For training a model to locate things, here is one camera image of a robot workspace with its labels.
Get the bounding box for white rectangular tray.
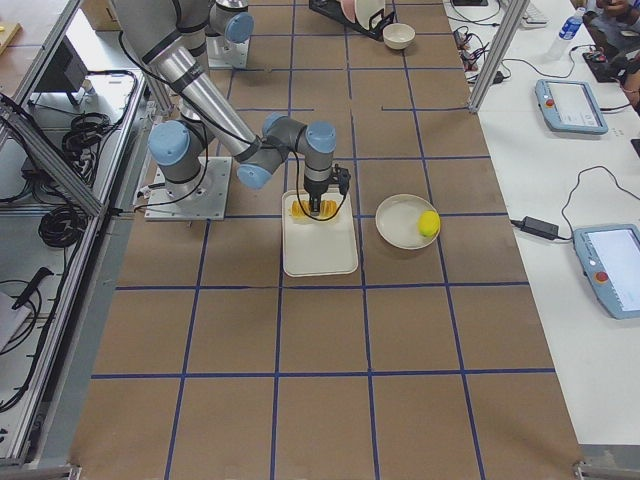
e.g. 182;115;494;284
282;190;358;277

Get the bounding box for yellow lemon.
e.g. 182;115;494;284
417;210;441;237

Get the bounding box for aluminium frame post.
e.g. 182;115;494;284
468;0;528;113

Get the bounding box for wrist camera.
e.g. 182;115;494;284
331;163;351;196

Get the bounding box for black power adapter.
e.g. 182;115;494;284
520;216;559;240

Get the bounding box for cream plate with lemon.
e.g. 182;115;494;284
375;194;440;250

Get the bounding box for teach pendant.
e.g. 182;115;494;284
573;224;639;320
534;79;608;135

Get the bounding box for black cables on bench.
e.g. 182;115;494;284
0;69;141;411

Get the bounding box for black dish rack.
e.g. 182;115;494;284
308;0;395;40

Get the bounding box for black monitor on side bench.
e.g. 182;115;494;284
34;36;88;105

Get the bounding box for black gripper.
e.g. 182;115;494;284
303;177;330;216

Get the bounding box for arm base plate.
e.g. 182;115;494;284
206;36;250;70
144;156;232;221

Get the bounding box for far teach pendant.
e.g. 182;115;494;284
534;79;608;135

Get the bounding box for orange striped bread roll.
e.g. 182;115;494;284
288;200;339;224

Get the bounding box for cream plate in rack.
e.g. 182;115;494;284
354;0;385;30

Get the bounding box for near teach pendant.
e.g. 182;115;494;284
573;224;639;320

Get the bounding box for cream bowl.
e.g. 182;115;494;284
383;23;416;50

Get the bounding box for plastic water bottle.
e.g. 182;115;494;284
546;7;586;60

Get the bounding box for pink plate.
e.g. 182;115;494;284
339;0;356;23

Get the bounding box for cardboard box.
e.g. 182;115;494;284
80;0;121;32

